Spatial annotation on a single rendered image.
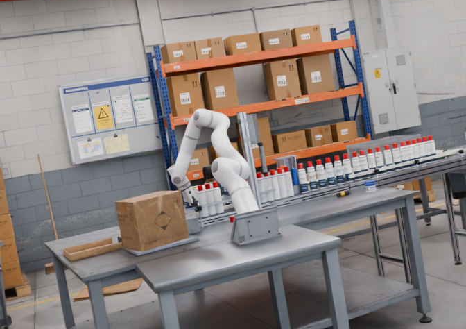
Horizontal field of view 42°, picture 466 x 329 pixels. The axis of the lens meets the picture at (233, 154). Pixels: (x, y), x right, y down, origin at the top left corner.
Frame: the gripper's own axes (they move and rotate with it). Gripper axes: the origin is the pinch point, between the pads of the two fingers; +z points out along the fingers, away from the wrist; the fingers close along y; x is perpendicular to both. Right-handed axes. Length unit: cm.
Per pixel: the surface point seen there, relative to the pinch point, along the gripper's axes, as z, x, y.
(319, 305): 88, -29, -33
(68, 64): -142, -71, 445
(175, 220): -12, 26, -42
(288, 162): 12, -79, 15
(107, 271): -15, 73, -63
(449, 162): 78, -190, -6
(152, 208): -25, 34, -45
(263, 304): 80, -7, 0
